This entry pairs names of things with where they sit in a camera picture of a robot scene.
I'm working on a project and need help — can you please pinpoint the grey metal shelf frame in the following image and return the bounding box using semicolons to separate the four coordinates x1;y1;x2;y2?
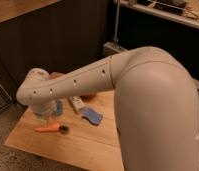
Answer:
103;0;199;55

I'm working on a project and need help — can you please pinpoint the orange pepper with dark stem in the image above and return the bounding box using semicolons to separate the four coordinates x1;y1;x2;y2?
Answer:
35;123;69;134

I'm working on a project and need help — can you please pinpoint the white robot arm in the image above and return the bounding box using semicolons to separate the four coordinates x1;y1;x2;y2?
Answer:
16;46;199;171

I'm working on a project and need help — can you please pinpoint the red bowl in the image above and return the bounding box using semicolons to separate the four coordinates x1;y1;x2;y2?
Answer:
80;94;96;100

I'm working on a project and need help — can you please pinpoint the dark wood cabinet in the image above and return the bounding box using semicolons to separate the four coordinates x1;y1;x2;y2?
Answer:
0;0;109;108

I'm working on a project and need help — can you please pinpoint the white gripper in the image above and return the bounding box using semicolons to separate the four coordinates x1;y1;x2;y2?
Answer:
31;101;56;126

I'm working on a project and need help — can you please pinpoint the blue sponge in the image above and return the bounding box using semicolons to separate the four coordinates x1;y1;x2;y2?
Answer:
82;107;103;126

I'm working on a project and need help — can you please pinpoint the blue cup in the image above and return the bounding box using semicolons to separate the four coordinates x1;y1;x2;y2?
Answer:
54;100;63;116

